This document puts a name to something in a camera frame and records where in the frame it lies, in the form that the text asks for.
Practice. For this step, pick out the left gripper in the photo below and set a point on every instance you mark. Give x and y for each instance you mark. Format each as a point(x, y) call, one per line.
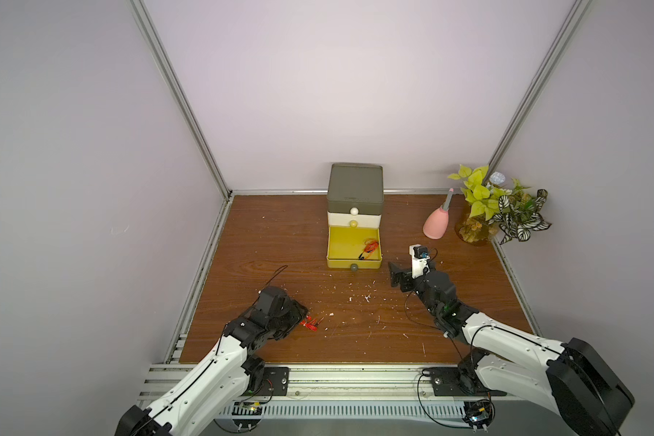
point(296, 314)

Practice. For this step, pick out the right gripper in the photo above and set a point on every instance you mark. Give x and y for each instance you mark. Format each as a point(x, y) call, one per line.
point(409, 278)

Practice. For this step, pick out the red earphones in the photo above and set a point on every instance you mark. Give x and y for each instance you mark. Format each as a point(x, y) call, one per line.
point(371, 246)
point(311, 323)

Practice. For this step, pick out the cream drawer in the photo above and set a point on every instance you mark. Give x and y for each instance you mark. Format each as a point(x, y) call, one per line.
point(354, 220)

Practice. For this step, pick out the olive green top drawer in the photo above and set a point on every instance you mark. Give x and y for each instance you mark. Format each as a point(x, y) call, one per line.
point(345, 206)

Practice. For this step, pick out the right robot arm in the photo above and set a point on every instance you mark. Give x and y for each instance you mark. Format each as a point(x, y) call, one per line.
point(569, 378)

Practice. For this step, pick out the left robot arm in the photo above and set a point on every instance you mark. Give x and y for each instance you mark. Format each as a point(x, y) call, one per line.
point(229, 370)

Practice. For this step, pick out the three-tier drawer cabinet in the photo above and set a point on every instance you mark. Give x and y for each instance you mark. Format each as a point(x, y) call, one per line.
point(356, 180)

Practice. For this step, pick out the pink vase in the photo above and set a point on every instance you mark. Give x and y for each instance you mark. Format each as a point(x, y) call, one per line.
point(436, 224)

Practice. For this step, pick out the left controller board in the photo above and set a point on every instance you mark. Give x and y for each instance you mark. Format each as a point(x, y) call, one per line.
point(246, 416)

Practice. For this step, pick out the controller board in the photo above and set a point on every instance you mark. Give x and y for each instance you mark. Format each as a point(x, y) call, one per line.
point(479, 414)
point(246, 416)

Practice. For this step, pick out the potted green plant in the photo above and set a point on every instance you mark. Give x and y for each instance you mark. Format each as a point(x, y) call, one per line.
point(494, 208)

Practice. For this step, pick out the right controller board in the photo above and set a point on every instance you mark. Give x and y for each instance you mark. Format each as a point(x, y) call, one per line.
point(479, 414)

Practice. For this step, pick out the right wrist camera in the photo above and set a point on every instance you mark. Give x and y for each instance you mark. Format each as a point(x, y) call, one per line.
point(420, 255)

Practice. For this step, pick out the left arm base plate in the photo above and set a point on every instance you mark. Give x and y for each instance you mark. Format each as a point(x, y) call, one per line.
point(269, 381)

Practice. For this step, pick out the aluminium mounting rail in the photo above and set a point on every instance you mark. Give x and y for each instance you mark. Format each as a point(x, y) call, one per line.
point(359, 381)

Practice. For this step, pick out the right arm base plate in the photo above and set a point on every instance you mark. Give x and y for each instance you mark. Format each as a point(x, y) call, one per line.
point(449, 381)

